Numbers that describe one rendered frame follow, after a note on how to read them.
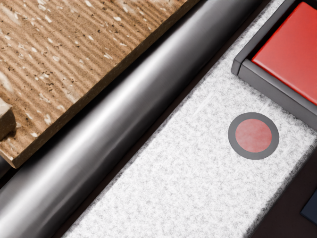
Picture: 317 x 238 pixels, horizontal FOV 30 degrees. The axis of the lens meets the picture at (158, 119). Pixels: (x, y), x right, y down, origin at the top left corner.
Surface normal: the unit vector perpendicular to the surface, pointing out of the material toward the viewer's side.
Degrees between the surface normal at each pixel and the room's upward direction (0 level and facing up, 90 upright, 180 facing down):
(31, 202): 13
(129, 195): 0
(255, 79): 90
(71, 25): 0
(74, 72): 0
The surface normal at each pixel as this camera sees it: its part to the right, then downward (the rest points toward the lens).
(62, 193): 0.53, 0.06
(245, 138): 0.03, -0.41
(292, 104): -0.62, 0.70
